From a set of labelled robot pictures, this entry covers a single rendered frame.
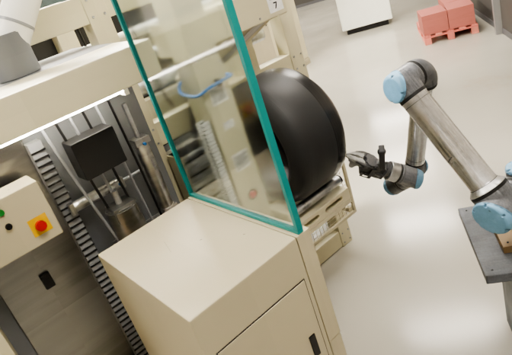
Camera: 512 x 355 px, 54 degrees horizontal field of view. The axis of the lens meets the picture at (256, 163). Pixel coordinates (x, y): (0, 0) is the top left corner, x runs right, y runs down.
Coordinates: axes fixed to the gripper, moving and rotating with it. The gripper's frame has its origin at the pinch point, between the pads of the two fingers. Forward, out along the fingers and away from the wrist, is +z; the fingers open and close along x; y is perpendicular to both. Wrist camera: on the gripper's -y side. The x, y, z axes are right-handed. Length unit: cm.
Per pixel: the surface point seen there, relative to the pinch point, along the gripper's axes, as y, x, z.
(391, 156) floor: 126, 158, -111
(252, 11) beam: -22, 50, 56
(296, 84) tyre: -20.6, 8.2, 32.6
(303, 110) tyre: -18.5, -3.6, 28.6
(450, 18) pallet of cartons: 131, 485, -246
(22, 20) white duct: -24, -11, 134
